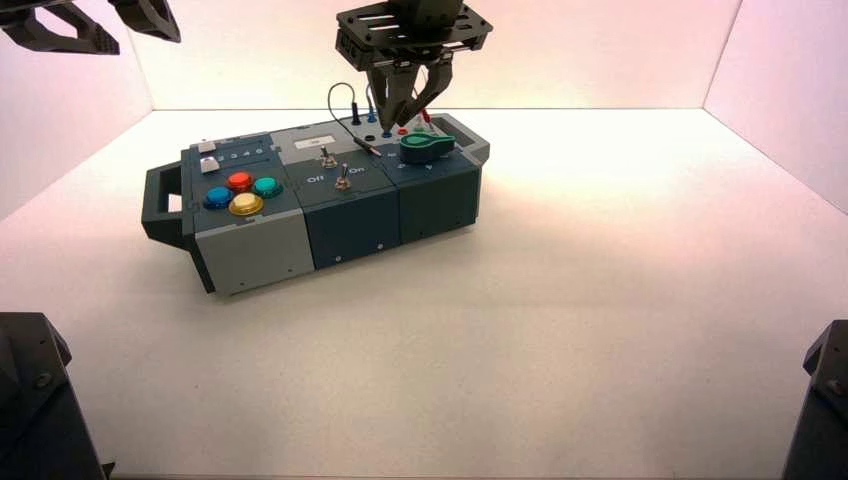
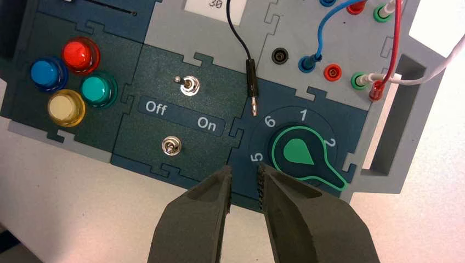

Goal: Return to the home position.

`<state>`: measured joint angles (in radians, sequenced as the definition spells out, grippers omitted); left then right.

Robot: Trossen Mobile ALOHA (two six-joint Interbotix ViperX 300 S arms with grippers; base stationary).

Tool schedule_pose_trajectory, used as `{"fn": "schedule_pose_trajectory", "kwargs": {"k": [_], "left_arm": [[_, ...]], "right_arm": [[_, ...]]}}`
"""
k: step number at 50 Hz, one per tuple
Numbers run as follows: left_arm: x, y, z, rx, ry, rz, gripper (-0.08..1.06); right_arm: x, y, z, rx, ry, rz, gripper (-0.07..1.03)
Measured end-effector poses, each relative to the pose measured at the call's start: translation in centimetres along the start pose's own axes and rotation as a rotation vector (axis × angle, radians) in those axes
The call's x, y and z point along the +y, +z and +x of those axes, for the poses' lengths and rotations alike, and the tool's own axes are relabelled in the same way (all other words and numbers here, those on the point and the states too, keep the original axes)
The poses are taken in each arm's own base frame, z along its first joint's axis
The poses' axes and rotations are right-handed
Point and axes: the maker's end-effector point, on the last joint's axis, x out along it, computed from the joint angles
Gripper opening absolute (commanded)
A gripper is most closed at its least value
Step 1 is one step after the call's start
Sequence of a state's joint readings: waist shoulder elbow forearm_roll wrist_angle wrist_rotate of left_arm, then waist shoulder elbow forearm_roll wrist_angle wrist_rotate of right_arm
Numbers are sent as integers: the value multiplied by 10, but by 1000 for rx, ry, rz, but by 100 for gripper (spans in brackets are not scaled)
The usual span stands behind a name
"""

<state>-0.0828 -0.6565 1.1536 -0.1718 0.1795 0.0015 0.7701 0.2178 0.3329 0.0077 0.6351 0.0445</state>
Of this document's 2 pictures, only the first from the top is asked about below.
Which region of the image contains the grey blue task box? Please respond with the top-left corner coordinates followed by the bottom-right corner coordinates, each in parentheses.
top-left (140, 112), bottom-right (492, 297)

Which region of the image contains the blue round push button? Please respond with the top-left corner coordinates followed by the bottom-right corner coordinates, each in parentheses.
top-left (202, 186), bottom-right (235, 211)

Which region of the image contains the green rotary knob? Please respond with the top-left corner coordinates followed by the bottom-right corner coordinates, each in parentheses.
top-left (398, 132), bottom-right (458, 166)

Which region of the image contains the yellow round push button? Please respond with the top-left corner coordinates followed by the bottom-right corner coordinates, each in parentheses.
top-left (228, 192), bottom-right (265, 218)

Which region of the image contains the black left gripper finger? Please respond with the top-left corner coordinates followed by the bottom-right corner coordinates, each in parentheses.
top-left (108, 0), bottom-right (182, 45)
top-left (0, 2), bottom-right (122, 56)

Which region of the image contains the black banana plug cable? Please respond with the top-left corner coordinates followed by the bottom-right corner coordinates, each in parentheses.
top-left (327, 82), bottom-right (384, 158)

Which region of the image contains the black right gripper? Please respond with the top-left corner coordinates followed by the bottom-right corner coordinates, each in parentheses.
top-left (335, 0), bottom-right (495, 131)

